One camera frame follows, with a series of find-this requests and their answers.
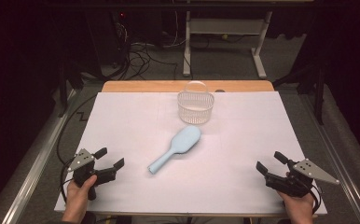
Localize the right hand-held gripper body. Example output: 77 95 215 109
264 158 340 199

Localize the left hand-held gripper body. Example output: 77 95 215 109
66 147 118 202

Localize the light blue hairbrush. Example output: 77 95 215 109
146 124 202 175

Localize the white plastic basket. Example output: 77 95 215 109
176 80 215 125

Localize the person's right hand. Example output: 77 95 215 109
276 189 316 218

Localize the person's left hand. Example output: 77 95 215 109
63 175 98 218

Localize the white table sheet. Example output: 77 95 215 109
54 91 328 217

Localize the black metal stand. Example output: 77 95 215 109
272 62 326 126
56 59 86 119

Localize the black computer tower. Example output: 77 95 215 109
86 10 130 68

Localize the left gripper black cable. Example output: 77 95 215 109
56 93 98 204

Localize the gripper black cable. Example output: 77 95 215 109
56 93 98 204
311 183 323 216

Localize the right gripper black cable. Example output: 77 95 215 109
311 183 323 216

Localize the aluminium floor rail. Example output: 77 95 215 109
298 92 360 224
0 88 78 224

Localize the bundle of floor cables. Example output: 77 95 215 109
102 41 179 81

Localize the white metal desk frame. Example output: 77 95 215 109
182 10 274 79

